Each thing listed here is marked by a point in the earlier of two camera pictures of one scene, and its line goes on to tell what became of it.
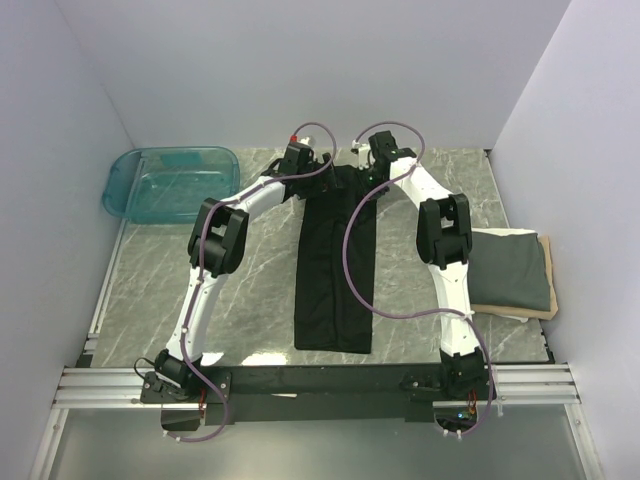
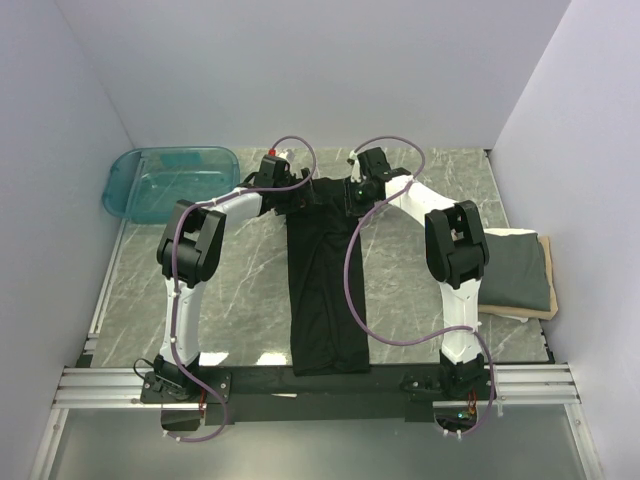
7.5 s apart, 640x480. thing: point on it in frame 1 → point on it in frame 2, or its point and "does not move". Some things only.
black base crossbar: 344,391 does not move
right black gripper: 363,186 → 353,207
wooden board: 531,313 does not move
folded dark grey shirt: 509,271 does not move
